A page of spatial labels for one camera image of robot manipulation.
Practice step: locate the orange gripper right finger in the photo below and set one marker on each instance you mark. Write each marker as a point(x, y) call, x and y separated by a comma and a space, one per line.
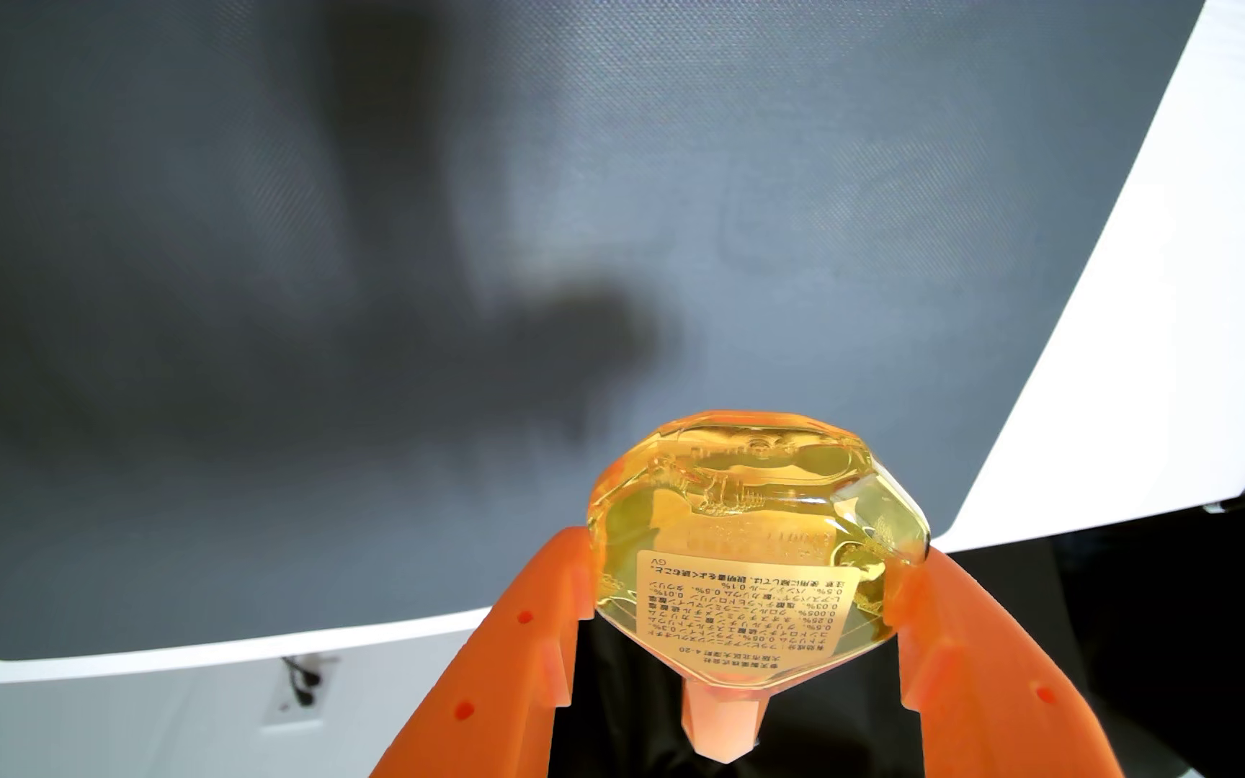
point(990, 692)

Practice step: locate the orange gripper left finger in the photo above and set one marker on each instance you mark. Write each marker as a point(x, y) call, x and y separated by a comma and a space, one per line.
point(504, 681)

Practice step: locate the yellow eyedrops bottle orange cap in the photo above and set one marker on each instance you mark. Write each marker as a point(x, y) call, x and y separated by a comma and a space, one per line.
point(752, 562)

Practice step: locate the dark grey textured mat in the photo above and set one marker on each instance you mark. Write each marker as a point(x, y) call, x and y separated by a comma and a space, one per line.
point(255, 324)

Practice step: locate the white wall outlet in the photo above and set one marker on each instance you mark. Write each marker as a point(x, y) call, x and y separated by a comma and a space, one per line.
point(282, 708)

